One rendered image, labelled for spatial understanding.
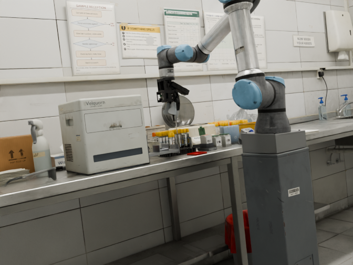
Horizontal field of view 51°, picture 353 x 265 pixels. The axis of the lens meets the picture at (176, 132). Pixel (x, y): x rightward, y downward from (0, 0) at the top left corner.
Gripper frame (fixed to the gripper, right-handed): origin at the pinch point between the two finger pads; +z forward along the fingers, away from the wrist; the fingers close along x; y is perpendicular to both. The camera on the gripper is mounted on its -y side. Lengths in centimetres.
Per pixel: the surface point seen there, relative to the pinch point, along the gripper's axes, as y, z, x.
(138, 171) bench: 33.1, 19.3, 16.9
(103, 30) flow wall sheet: 9, -55, -49
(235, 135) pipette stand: -36.8, 13.6, 1.9
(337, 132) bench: -109, 21, 18
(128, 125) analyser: 33.0, 0.3, 12.9
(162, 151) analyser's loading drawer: 17.2, 13.8, 11.3
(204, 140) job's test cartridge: -11.3, 12.5, 6.3
